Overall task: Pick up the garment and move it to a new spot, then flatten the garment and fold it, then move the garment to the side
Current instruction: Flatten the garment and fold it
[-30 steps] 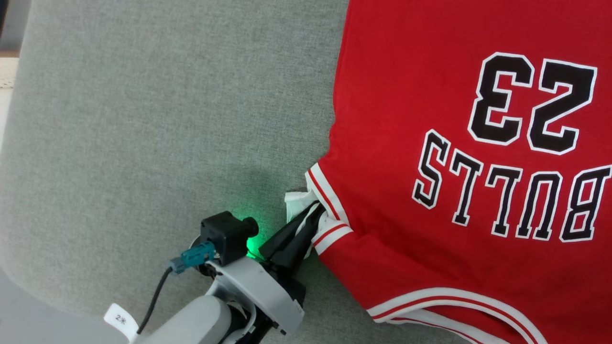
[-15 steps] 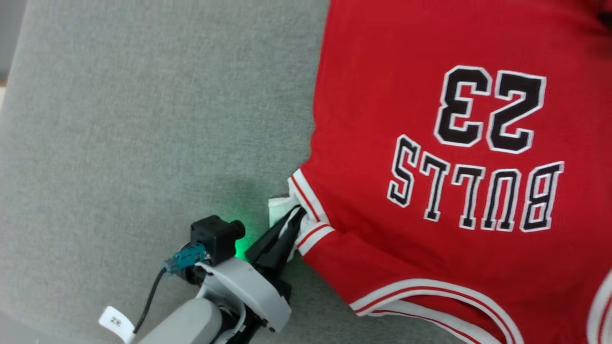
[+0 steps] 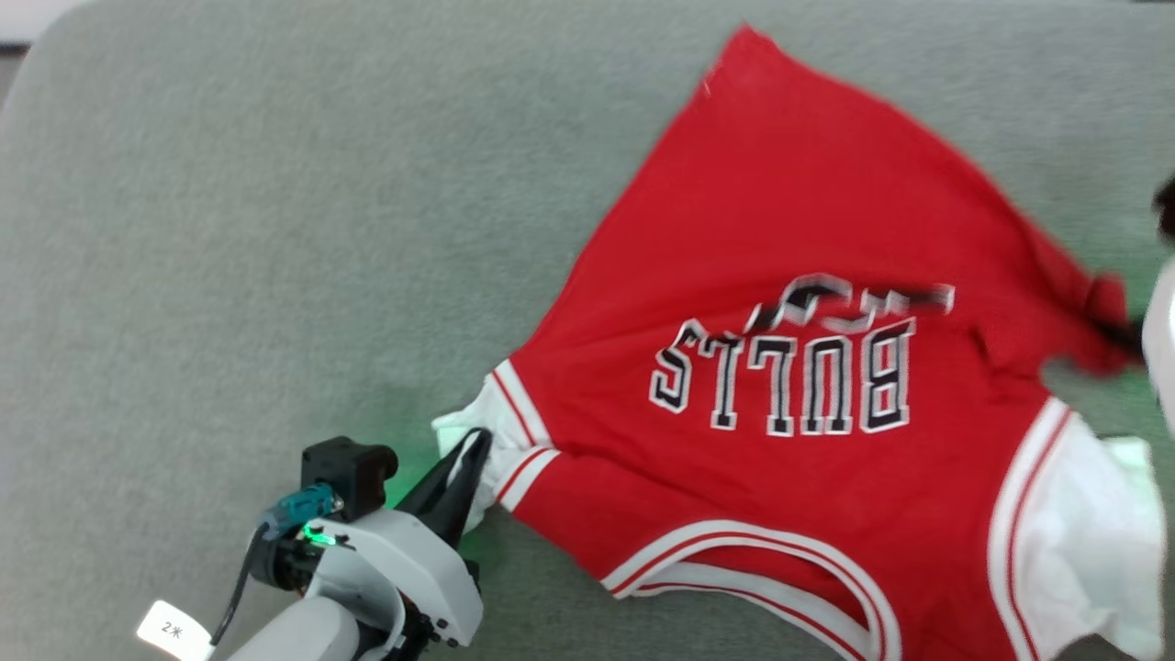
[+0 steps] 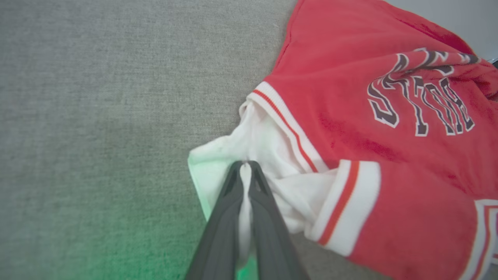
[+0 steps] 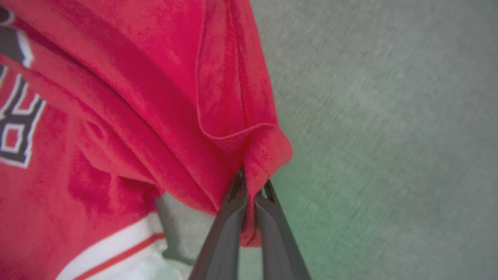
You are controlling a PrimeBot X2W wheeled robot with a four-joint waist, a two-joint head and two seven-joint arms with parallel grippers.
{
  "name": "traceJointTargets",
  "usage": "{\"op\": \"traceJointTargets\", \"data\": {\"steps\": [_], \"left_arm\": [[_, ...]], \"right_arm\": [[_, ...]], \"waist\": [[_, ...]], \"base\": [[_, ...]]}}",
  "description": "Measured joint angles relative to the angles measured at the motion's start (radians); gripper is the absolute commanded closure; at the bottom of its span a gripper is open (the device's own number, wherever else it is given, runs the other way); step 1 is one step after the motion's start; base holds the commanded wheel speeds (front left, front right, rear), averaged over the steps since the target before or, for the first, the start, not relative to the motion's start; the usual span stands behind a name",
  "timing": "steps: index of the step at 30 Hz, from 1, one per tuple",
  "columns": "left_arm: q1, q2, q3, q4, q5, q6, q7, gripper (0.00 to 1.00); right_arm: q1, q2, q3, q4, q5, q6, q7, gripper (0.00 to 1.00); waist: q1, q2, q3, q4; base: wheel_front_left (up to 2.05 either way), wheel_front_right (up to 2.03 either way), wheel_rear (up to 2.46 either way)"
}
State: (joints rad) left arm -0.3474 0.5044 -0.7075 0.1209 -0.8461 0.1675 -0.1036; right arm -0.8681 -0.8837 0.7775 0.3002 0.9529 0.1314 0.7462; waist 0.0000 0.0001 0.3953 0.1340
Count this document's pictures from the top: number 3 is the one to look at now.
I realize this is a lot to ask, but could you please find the teal left camera connector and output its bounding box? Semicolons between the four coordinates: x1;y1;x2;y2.
265;484;346;542

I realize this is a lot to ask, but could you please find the long black left arm cable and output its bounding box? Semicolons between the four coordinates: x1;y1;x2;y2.
209;525;272;647

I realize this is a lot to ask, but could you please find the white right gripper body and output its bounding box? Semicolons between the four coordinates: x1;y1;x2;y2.
1141;260;1175;438

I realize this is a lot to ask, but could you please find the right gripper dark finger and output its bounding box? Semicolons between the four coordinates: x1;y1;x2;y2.
1094;315;1149;356

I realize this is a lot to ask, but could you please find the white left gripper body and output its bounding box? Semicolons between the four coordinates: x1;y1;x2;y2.
307;507;486;649

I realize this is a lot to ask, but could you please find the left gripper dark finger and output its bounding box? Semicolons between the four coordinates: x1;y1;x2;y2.
431;429;495;551
396;428;481;521

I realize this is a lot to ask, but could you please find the red white basketball jersey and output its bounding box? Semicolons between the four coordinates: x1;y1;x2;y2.
431;23;1169;661

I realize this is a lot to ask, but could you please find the white paper cable tag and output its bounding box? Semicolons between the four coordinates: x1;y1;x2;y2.
135;599;218;661

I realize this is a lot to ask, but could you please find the grey fabric sofa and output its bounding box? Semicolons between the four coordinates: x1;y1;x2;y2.
0;0;1175;661

